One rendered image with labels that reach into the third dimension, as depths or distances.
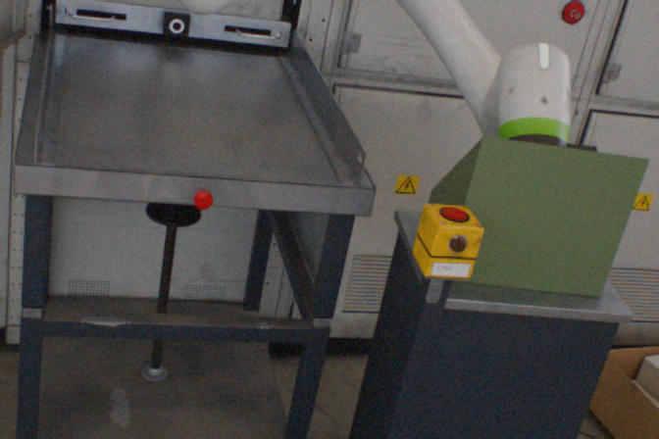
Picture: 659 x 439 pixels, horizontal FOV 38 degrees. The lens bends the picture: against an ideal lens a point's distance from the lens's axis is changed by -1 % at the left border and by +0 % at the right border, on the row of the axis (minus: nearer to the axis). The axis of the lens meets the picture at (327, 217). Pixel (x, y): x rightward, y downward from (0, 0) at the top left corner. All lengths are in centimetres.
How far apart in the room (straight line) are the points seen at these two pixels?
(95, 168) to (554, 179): 76
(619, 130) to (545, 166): 107
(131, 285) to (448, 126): 91
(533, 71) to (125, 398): 113
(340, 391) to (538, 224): 110
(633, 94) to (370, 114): 71
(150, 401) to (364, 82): 91
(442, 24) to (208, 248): 91
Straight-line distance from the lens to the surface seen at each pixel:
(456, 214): 156
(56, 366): 230
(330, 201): 172
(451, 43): 197
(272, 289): 261
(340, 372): 270
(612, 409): 274
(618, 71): 261
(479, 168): 160
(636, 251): 291
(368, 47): 234
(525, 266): 171
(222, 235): 250
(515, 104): 175
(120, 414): 217
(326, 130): 193
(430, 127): 246
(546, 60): 178
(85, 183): 165
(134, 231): 247
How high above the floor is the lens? 155
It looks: 26 degrees down
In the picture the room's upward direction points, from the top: 11 degrees clockwise
